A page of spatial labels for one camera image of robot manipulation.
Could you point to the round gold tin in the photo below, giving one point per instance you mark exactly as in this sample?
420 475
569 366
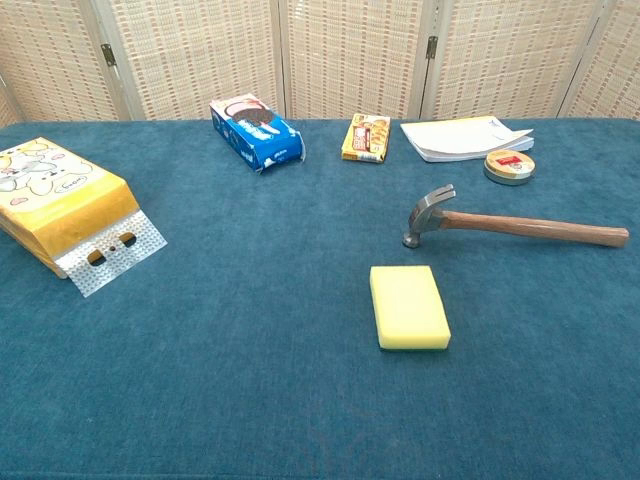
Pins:
509 166

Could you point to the yellow rectangular sponge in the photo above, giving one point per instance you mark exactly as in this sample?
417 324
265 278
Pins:
407 310

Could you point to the yellow red snack box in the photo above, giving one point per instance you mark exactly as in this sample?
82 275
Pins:
367 137

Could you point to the blue cookie box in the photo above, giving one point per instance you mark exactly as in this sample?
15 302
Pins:
255 135

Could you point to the blue table cloth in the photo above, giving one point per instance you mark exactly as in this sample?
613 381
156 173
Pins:
250 350

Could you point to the woven folding screen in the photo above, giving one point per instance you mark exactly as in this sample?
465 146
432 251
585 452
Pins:
350 55

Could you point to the white paper notepad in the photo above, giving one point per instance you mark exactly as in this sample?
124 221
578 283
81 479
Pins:
465 137

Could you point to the yellow cartoon tissue pack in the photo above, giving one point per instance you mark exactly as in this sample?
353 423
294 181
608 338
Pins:
55 200

